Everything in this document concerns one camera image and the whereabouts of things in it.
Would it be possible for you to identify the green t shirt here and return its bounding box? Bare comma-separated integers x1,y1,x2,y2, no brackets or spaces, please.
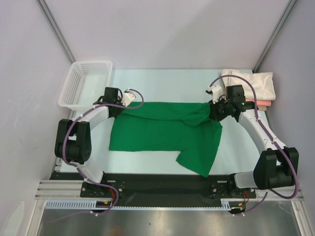
109,102,222,177

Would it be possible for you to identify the aluminium corner post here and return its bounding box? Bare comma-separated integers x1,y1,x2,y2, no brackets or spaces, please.
252,0,299,73
36,0,75,63

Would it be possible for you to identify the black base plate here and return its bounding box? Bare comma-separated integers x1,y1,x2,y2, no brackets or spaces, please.
50,172,265,208

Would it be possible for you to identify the cream folded t shirt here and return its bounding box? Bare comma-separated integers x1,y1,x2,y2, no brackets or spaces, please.
221,69,276,101

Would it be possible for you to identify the white slotted cable duct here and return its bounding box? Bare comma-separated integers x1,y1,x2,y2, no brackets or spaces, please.
45,200,243,211

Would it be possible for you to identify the left aluminium corner post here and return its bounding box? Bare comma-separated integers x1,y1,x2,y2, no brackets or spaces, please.
36,0,75,63

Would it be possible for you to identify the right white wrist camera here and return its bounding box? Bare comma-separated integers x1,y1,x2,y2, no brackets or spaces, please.
205,85,223,104

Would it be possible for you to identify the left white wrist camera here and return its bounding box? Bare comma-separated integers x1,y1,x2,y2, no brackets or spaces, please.
122,89,136,107

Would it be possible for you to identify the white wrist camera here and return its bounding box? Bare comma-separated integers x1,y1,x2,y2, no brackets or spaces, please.
122,89,136,107
205,85,223,104

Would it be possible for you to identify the pink folded t shirt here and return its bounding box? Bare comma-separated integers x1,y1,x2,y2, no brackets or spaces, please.
246,99,271,107

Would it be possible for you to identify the white plastic basket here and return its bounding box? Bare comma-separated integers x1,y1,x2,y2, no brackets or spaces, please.
58,60,113,111

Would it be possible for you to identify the aluminium front rail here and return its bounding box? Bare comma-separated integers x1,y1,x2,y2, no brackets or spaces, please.
35,180,304,201

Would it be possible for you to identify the right aluminium corner post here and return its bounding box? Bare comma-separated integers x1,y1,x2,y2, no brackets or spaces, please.
252,0,299,73

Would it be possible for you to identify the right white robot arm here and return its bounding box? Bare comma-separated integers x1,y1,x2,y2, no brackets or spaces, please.
206,85,299,197

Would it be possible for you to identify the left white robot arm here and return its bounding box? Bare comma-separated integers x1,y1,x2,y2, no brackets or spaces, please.
55,87,136,197

